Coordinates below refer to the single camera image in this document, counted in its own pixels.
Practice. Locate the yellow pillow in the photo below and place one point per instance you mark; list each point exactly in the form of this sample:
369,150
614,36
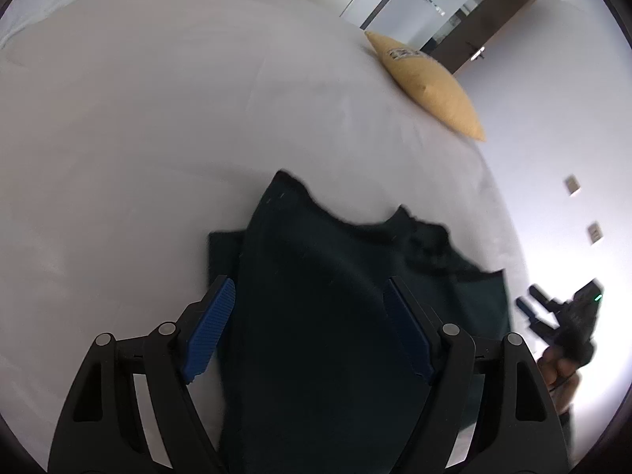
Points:
434,94

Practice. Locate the dark green sweater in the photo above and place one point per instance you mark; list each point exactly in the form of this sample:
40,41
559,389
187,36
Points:
316,306

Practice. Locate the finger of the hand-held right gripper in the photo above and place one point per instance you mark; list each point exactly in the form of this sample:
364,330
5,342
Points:
540,296
526,310

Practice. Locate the row of hallway wall switches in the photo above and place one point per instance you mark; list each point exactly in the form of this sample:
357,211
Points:
433,5

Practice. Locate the bed with white sheet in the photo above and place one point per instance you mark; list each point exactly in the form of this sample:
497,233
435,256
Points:
148,133

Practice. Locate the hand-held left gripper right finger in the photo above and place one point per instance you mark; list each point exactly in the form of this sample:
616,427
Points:
407,335

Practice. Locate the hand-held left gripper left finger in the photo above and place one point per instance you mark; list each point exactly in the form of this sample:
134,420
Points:
207,331

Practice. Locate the beige wall switch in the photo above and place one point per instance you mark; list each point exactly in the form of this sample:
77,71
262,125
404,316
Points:
572,185
595,233

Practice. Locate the person's right hand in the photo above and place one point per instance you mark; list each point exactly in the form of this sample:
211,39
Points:
558,370

